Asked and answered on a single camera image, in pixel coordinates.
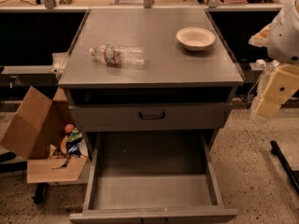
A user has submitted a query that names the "white paper bowl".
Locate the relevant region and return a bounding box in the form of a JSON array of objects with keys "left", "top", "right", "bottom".
[{"left": 177, "top": 27, "right": 216, "bottom": 51}]

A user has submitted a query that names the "black chair base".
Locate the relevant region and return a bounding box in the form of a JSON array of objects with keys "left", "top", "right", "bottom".
[{"left": 0, "top": 151, "right": 48, "bottom": 205}]

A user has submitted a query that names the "orange ball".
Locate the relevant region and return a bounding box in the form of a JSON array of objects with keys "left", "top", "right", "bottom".
[{"left": 64, "top": 124, "right": 75, "bottom": 134}]

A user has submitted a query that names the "green blue snack bag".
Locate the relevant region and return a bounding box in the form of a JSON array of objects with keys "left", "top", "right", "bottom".
[{"left": 65, "top": 128, "right": 83, "bottom": 157}]

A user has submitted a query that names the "open grey drawer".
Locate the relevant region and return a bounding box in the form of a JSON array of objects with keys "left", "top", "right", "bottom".
[{"left": 70, "top": 131, "right": 237, "bottom": 224}]

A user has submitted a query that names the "black floor bar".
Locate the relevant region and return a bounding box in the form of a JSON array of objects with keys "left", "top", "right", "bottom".
[{"left": 270, "top": 141, "right": 299, "bottom": 194}]

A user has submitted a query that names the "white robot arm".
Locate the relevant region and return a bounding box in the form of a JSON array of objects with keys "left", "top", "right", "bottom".
[{"left": 249, "top": 0, "right": 299, "bottom": 121}]

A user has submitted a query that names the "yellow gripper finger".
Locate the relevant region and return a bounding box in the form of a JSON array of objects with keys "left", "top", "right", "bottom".
[
  {"left": 249, "top": 25, "right": 270, "bottom": 47},
  {"left": 254, "top": 64, "right": 299, "bottom": 119}
]

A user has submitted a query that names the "clear plastic water bottle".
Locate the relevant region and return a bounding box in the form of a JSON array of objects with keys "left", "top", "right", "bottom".
[{"left": 90, "top": 45, "right": 145, "bottom": 68}]

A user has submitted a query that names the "closed grey drawer black handle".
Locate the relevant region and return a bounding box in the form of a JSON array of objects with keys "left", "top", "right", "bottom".
[{"left": 69, "top": 103, "right": 232, "bottom": 132}]

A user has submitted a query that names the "white power strip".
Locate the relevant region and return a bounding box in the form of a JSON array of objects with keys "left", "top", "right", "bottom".
[{"left": 254, "top": 59, "right": 279, "bottom": 69}]

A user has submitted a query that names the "brown cardboard box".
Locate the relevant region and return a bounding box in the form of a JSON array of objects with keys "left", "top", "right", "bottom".
[{"left": 0, "top": 87, "right": 89, "bottom": 185}]

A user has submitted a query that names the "grey drawer cabinet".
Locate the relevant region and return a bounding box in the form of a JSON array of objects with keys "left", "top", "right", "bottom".
[{"left": 59, "top": 7, "right": 244, "bottom": 143}]

